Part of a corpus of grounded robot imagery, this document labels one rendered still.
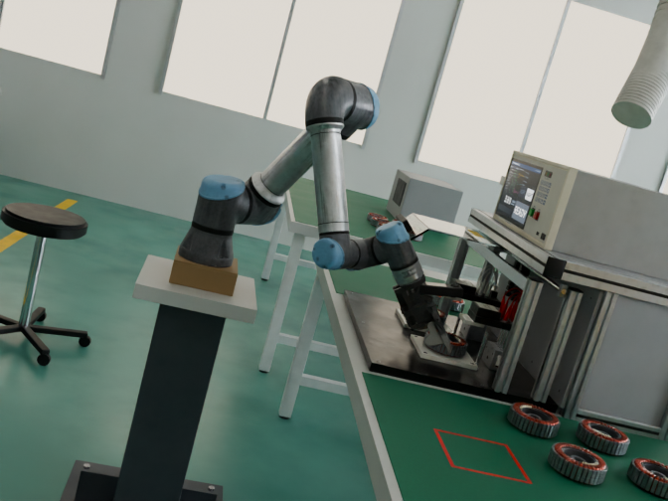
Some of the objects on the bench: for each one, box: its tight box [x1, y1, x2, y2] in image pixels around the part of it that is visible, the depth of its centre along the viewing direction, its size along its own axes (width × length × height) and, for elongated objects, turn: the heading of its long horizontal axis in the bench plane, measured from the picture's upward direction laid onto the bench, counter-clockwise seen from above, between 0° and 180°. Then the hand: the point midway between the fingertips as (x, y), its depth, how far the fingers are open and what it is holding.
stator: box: [423, 329, 468, 357], centre depth 203 cm, size 11×11×4 cm
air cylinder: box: [482, 341, 504, 371], centre depth 205 cm, size 5×8×6 cm
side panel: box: [559, 291, 668, 441], centre depth 186 cm, size 28×3×32 cm, turn 42°
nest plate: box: [411, 334, 478, 371], centre depth 203 cm, size 15×15×1 cm
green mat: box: [362, 372, 668, 501], centre depth 156 cm, size 94×61×1 cm, turn 42°
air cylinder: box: [460, 314, 487, 342], centre depth 228 cm, size 5×8×6 cm
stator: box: [627, 457, 668, 499], centre depth 159 cm, size 11×11×4 cm
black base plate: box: [343, 289, 558, 414], centre depth 215 cm, size 47×64×2 cm
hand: (446, 344), depth 203 cm, fingers open, 14 cm apart
